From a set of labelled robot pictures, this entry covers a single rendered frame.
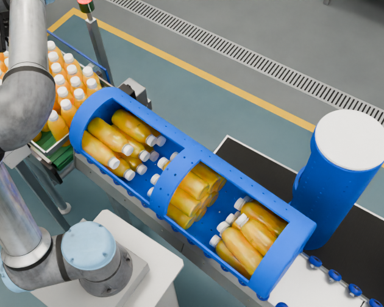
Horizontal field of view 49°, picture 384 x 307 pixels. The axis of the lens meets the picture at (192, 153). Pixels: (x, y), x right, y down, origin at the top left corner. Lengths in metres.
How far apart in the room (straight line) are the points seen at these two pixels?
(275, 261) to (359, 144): 0.66
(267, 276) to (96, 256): 0.51
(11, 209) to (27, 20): 0.39
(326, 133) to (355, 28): 2.13
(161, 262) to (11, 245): 0.48
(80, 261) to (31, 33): 0.51
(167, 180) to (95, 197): 1.44
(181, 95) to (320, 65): 1.08
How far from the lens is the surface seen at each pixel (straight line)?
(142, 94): 2.04
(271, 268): 1.26
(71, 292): 1.27
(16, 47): 0.91
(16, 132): 0.79
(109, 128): 1.57
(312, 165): 1.77
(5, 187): 0.92
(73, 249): 1.05
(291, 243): 1.26
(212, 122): 2.95
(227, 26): 3.60
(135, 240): 1.35
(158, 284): 1.30
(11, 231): 0.98
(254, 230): 1.33
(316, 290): 1.56
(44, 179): 2.39
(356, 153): 1.69
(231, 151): 2.65
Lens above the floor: 2.40
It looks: 58 degrees down
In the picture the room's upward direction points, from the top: 3 degrees counter-clockwise
